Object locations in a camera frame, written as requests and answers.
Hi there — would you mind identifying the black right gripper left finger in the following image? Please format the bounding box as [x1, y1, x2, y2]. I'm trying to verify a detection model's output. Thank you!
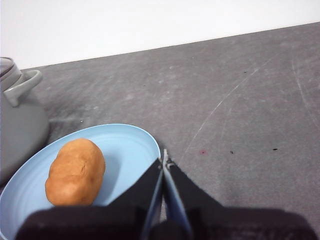
[14, 158, 165, 240]

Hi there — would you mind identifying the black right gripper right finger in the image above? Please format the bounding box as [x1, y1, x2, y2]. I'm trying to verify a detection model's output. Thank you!
[163, 149, 317, 240]

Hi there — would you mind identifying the brown potato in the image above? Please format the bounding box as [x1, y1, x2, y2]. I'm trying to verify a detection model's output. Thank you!
[44, 138, 106, 207]

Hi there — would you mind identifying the light blue plate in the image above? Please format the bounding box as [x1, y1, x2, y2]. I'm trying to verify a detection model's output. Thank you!
[0, 122, 161, 240]

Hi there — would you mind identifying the pale green electric steamer pot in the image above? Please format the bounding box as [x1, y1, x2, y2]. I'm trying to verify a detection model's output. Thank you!
[0, 61, 50, 186]

